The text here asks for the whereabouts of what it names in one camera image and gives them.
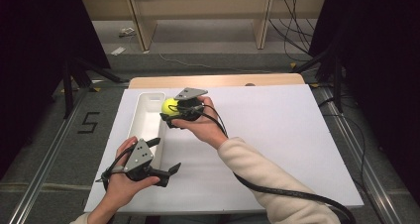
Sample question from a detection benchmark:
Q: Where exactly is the left hand-held gripper cable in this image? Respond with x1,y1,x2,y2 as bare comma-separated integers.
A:
95,144,138,191

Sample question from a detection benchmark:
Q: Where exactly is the hand-held gripper cable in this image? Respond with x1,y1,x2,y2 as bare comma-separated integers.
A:
167,103,358,224
95,144,138,191

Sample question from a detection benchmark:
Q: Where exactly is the person's right hand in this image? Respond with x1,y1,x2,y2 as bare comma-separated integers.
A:
170,95,230,151

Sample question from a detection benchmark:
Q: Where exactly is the black metal stand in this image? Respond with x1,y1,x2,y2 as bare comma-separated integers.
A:
60,56,131,120
289,45,345,114

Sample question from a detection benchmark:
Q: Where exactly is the wooden table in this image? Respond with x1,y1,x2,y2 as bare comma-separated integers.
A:
127,72,306,90

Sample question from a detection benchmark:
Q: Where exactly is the right hand-held gripper cable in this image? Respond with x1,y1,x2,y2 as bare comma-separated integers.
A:
167,103,358,224

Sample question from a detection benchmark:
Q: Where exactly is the light wooden shelf unit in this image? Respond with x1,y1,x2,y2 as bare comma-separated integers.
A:
80,0,329,53

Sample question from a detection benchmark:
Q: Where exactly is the black floor cable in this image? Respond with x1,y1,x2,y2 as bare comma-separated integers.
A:
320,96,380,205

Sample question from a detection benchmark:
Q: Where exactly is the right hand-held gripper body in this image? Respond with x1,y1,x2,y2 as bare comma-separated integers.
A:
171,86,209,130

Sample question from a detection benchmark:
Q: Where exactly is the white foam board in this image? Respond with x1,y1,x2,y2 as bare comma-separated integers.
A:
83,83,365,216

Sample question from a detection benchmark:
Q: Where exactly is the white plastic bin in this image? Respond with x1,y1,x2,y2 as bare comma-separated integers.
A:
127,91,169,169

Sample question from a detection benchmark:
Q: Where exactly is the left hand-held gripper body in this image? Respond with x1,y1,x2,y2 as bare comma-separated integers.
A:
124,138,171,187

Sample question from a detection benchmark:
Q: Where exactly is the thin white floor cable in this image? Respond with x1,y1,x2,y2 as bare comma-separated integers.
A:
157,53,275,75

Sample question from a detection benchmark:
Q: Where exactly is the yellow tennis ball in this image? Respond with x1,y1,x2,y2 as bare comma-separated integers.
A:
160,97,181,117

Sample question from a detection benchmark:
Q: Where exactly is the small white floor clutter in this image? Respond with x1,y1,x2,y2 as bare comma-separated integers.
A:
118,26,138,39

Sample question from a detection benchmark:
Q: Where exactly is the dark curtain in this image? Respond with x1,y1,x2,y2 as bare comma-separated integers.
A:
307,0,420,203
0,0,112,182

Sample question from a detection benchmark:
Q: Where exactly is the bundle of black cables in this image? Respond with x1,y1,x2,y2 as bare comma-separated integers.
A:
267,0,316,63

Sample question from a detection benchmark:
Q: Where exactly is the person's left hand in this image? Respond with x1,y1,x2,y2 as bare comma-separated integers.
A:
104,136,161,208

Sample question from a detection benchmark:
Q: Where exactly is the aluminium floor rail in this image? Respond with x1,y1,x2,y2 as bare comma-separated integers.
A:
7,86,91,224
317,84,405,224

